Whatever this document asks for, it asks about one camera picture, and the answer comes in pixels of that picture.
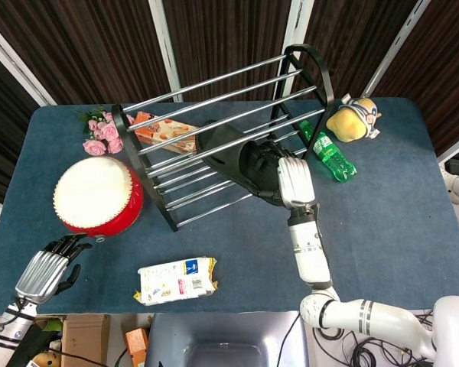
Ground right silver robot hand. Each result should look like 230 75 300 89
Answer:
241 139 317 209

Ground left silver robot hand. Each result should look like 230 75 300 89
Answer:
14 233 94 306

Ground black rubber slipper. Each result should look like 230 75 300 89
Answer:
195 121 288 207

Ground black chrome shoe rack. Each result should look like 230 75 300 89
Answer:
111 44 334 233

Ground green soda bottle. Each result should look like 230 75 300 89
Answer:
299 119 358 184

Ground brown cardboard box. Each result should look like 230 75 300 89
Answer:
60 313 112 367

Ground yellow plush toy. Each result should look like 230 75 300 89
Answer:
326 93 383 144

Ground red white drum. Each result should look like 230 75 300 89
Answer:
53 155 145 244

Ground blue table cloth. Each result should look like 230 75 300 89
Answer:
0 97 459 317

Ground orange small box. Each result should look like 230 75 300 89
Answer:
124 326 151 367

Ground orange biscuit box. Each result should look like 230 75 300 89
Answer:
132 111 200 156

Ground white yellow snack package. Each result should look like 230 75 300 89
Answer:
132 256 219 307

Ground pink rose bouquet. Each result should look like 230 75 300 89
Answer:
76 105 135 157

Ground black floor cables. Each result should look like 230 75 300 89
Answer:
282 315 437 367

